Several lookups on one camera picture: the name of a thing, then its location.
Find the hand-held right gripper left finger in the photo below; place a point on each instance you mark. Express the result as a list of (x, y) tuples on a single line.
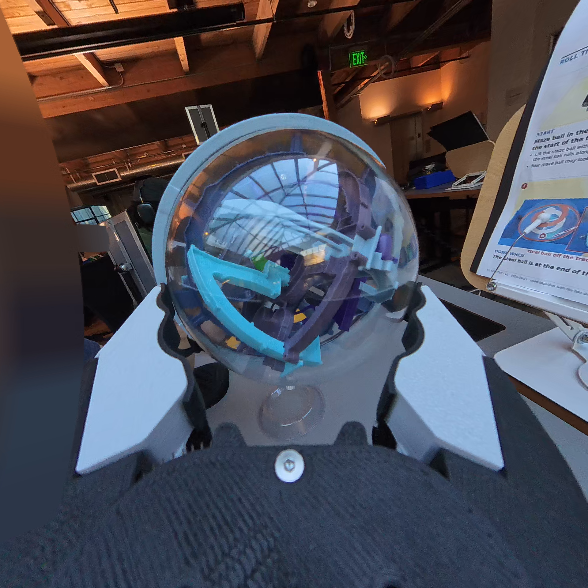
[(133, 395)]

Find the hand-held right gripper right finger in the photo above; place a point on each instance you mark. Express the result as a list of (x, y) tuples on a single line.
[(450, 395)]

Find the clear plastic maze ball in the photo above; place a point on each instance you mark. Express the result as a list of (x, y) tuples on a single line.
[(285, 248)]

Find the clear plastic ball stand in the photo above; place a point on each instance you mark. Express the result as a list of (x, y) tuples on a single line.
[(291, 411)]

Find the black desk mat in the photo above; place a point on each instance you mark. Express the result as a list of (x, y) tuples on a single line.
[(473, 321)]

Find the blue plastic bin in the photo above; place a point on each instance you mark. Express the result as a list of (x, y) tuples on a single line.
[(434, 180)]

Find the printed instruction sheet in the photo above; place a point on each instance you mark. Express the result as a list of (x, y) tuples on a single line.
[(546, 183)]

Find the beige plywood chair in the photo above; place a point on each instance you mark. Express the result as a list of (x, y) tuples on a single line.
[(471, 158)]

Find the green exit sign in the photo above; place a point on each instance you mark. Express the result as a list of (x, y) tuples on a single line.
[(358, 59)]

